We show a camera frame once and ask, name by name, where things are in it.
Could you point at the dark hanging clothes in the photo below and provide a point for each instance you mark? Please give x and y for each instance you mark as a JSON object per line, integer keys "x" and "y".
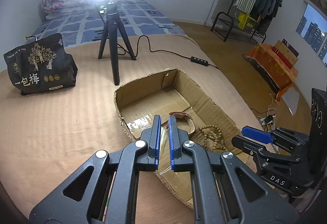
{"x": 264, "y": 11}

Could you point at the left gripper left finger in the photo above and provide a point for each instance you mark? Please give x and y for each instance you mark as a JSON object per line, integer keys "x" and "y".
{"x": 104, "y": 188}

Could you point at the folded floral quilt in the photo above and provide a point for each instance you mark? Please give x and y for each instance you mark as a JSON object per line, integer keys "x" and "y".
{"x": 62, "y": 7}

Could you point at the window with city view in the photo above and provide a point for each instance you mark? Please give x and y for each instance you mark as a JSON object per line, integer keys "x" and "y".
{"x": 312, "y": 29}

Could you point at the yellow black box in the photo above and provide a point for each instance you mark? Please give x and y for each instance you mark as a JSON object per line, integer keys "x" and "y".
{"x": 245, "y": 21}

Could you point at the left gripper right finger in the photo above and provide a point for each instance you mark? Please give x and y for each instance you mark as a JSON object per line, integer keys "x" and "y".
{"x": 224, "y": 189}

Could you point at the black tripod stand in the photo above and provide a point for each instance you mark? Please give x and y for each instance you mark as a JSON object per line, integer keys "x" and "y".
{"x": 112, "y": 25}

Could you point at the orange cloth covered box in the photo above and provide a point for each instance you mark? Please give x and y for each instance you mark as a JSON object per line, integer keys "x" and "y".
{"x": 279, "y": 74}

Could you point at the brown leather watch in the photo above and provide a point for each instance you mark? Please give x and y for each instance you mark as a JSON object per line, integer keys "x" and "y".
{"x": 184, "y": 119}

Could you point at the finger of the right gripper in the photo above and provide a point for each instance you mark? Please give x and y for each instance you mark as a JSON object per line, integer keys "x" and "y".
{"x": 251, "y": 148}
{"x": 257, "y": 135}

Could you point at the black clothes rack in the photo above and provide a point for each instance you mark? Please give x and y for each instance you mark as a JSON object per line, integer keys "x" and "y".
{"x": 226, "y": 23}

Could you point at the floor power strip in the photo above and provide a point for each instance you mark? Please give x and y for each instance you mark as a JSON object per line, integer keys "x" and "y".
{"x": 268, "y": 121}

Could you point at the black snack bag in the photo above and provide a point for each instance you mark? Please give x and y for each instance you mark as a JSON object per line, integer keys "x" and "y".
{"x": 41, "y": 66}

